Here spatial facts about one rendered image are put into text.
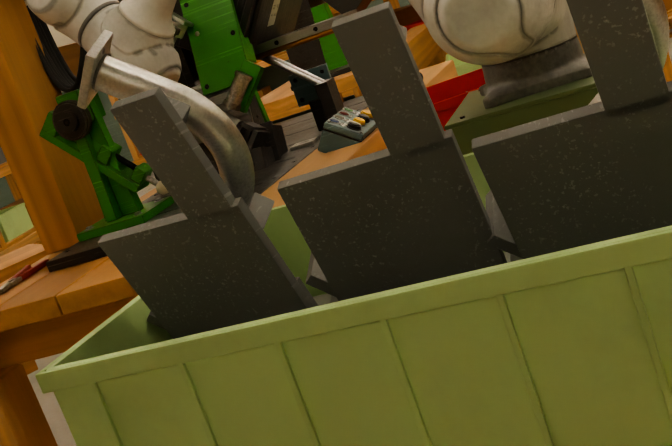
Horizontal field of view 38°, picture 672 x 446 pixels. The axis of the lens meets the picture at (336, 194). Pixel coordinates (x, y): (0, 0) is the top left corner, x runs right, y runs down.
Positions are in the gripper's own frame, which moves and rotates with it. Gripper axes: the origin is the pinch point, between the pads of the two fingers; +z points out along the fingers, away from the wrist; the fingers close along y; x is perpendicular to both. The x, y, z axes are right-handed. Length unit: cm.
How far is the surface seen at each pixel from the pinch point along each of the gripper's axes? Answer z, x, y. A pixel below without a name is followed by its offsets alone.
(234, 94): 1.4, 5.2, -19.6
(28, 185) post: -15.6, 39.9, 3.3
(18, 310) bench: -48, 45, -27
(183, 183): -107, -6, -71
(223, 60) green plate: 4.9, 1.0, -12.2
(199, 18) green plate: 4.8, -3.9, -2.9
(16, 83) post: -20.3, 22.2, 12.4
